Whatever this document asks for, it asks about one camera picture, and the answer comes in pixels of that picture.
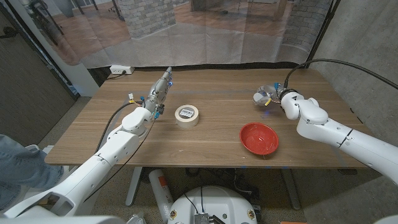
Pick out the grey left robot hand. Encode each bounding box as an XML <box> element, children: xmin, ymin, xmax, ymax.
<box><xmin>144</xmin><ymin>66</ymin><xmax>174</xmax><ymax>114</ymax></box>

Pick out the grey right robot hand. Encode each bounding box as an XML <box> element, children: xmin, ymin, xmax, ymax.
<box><xmin>259</xmin><ymin>83</ymin><xmax>286</xmax><ymax>106</ymax></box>

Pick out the silver metal jar lid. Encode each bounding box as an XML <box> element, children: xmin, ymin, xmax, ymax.
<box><xmin>252</xmin><ymin>88</ymin><xmax>271</xmax><ymax>107</ymax></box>

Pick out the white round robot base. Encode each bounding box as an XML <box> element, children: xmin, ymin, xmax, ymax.
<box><xmin>167</xmin><ymin>185</ymin><xmax>258</xmax><ymax>224</ymax></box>

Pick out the beige masking tape roll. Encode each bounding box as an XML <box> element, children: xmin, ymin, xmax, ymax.
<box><xmin>174</xmin><ymin>104</ymin><xmax>200</xmax><ymax>129</ymax></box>

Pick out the red bowl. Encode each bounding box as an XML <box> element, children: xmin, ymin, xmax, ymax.
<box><xmin>239</xmin><ymin>122</ymin><xmax>280</xmax><ymax>156</ymax></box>

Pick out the white roll with orange label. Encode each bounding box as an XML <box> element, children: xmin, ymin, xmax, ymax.
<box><xmin>148</xmin><ymin>169</ymin><xmax>175</xmax><ymax>223</ymax></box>

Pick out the white power strip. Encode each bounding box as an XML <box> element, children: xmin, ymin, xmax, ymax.
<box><xmin>109</xmin><ymin>65</ymin><xmax>136</xmax><ymax>75</ymax></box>

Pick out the black backdrop stand pole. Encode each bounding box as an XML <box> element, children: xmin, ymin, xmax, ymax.
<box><xmin>303</xmin><ymin>0</ymin><xmax>341</xmax><ymax>68</ymax></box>

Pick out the grey table leg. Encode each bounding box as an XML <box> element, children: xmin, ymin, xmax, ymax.
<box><xmin>125</xmin><ymin>167</ymin><xmax>144</xmax><ymax>208</ymax></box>
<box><xmin>279</xmin><ymin>167</ymin><xmax>302</xmax><ymax>211</ymax></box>

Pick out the person's leg in jeans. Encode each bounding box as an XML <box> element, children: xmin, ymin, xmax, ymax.
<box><xmin>0</xmin><ymin>133</ymin><xmax>65</xmax><ymax>211</ymax></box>

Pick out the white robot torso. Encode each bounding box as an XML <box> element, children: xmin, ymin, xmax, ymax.
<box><xmin>0</xmin><ymin>214</ymin><xmax>398</xmax><ymax>224</ymax></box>

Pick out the black power strip cord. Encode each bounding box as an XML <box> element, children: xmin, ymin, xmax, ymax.
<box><xmin>105</xmin><ymin>70</ymin><xmax>127</xmax><ymax>81</ymax></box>

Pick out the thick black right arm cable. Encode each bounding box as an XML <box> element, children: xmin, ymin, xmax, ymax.
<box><xmin>283</xmin><ymin>58</ymin><xmax>398</xmax><ymax>90</ymax></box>

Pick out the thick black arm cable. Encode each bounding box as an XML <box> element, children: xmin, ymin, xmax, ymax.
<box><xmin>283</xmin><ymin>58</ymin><xmax>398</xmax><ymax>90</ymax></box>
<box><xmin>95</xmin><ymin>101</ymin><xmax>146</xmax><ymax>155</ymax></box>

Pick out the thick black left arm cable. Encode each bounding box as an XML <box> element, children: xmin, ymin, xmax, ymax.
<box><xmin>95</xmin><ymin>101</ymin><xmax>146</xmax><ymax>155</ymax></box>

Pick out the thin black cable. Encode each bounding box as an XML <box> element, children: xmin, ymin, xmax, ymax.
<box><xmin>83</xmin><ymin>118</ymin><xmax>156</xmax><ymax>203</ymax></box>

